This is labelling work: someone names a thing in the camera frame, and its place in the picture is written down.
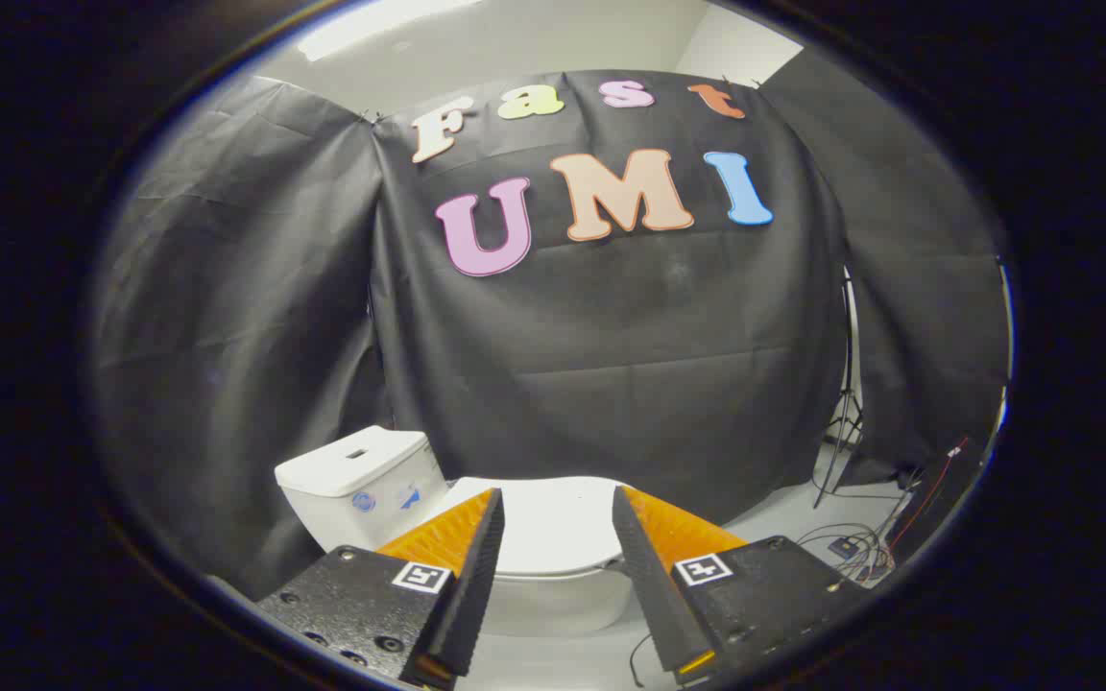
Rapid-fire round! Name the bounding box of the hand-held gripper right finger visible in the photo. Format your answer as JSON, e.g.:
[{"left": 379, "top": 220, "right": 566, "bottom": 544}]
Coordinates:
[{"left": 611, "top": 485, "right": 873, "bottom": 687}]

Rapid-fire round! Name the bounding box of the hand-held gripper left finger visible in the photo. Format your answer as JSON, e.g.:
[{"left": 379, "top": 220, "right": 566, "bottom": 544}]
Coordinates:
[{"left": 255, "top": 488, "right": 506, "bottom": 691}]

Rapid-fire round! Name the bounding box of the thin red cable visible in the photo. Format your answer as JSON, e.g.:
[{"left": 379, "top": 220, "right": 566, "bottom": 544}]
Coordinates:
[{"left": 906, "top": 437, "right": 972, "bottom": 540}]

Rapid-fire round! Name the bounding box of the white toilet lid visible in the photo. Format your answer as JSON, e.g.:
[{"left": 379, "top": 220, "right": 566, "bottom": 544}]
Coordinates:
[{"left": 445, "top": 477, "right": 633, "bottom": 579}]

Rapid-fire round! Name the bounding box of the black backdrop cloth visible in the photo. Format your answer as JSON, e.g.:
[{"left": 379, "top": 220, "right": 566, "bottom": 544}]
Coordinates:
[{"left": 92, "top": 69, "right": 1012, "bottom": 601}]

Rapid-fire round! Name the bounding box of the black tripod light stand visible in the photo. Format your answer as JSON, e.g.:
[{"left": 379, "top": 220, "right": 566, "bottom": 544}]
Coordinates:
[{"left": 812, "top": 269, "right": 867, "bottom": 510}]

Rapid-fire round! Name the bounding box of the single black floor cable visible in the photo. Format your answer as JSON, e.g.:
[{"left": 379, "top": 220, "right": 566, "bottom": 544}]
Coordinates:
[{"left": 628, "top": 631, "right": 656, "bottom": 688}]

